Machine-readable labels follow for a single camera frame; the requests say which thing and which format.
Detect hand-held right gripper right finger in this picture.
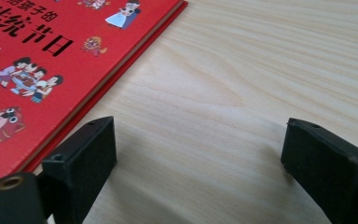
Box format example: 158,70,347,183
280,117,358,224

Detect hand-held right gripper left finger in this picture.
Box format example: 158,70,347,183
41,115,118,224

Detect red picture book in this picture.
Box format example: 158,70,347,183
0,0,189,200

